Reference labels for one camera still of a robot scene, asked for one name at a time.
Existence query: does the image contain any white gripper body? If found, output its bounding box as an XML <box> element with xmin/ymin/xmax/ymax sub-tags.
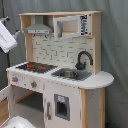
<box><xmin>0</xmin><ymin>17</ymin><xmax>20</xmax><ymax>53</ymax></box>

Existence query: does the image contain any white oven door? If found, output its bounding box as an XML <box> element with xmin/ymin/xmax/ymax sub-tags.
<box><xmin>0</xmin><ymin>86</ymin><xmax>14</xmax><ymax>127</ymax></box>

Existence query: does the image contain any white microwave door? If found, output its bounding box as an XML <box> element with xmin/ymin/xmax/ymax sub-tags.
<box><xmin>54</xmin><ymin>14</ymin><xmax>91</xmax><ymax>41</ymax></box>

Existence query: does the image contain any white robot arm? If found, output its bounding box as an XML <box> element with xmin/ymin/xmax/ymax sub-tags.
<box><xmin>0</xmin><ymin>17</ymin><xmax>35</xmax><ymax>128</ymax></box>

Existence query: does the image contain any wooden toy kitchen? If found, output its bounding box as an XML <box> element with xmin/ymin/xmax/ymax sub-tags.
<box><xmin>6</xmin><ymin>11</ymin><xmax>114</xmax><ymax>128</ymax></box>

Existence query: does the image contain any grey range hood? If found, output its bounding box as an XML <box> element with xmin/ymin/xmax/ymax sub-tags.
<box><xmin>24</xmin><ymin>15</ymin><xmax>53</xmax><ymax>34</ymax></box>

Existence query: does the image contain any left red stove knob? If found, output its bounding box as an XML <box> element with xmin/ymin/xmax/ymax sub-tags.
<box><xmin>12</xmin><ymin>77</ymin><xmax>18</xmax><ymax>82</ymax></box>

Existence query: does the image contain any red stove knob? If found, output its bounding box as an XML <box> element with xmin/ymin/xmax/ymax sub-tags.
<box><xmin>12</xmin><ymin>77</ymin><xmax>18</xmax><ymax>82</ymax></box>
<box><xmin>31</xmin><ymin>81</ymin><xmax>37</xmax><ymax>88</ymax></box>

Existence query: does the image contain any black toy stovetop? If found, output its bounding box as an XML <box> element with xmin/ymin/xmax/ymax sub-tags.
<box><xmin>18</xmin><ymin>62</ymin><xmax>55</xmax><ymax>73</ymax></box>

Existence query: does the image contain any right red stove knob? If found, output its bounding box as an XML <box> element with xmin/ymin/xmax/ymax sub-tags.
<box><xmin>31</xmin><ymin>81</ymin><xmax>37</xmax><ymax>88</ymax></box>

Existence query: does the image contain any black toy faucet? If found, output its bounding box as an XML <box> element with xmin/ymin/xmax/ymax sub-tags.
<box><xmin>75</xmin><ymin>51</ymin><xmax>93</xmax><ymax>70</ymax></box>

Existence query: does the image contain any grey toy sink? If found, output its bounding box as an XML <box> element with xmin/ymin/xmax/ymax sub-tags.
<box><xmin>52</xmin><ymin>68</ymin><xmax>92</xmax><ymax>81</ymax></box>

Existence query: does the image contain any white fridge cabinet door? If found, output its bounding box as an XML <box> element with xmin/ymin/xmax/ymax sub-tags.
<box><xmin>43</xmin><ymin>82</ymin><xmax>82</xmax><ymax>128</ymax></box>

